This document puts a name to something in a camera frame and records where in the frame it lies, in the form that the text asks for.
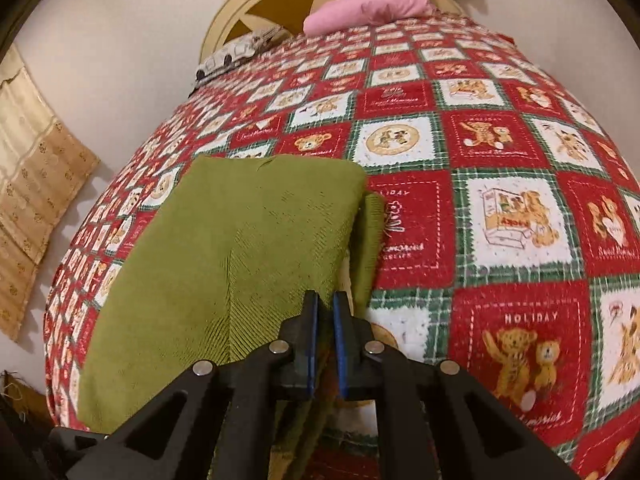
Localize white black patterned pillow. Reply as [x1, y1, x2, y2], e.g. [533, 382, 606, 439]
[194, 25, 292, 84]

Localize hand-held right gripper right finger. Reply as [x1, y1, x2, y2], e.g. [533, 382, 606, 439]
[333, 290, 582, 480]

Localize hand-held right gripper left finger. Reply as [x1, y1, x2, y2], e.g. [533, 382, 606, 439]
[42, 290, 319, 480]

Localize dark brown furniture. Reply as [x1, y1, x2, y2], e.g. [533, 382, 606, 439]
[0, 370, 53, 431]

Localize green orange cream striped sweater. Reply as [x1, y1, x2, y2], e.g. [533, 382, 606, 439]
[77, 155, 386, 480]

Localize pink pillow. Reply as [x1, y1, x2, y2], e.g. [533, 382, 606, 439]
[303, 0, 434, 36]

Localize red teddy bear printed blanket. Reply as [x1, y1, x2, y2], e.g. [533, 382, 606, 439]
[42, 14, 640, 480]

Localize beige floral curtain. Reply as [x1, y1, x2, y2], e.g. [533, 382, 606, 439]
[0, 44, 101, 344]

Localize cream and brown headboard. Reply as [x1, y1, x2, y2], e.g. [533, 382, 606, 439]
[202, 0, 468, 58]

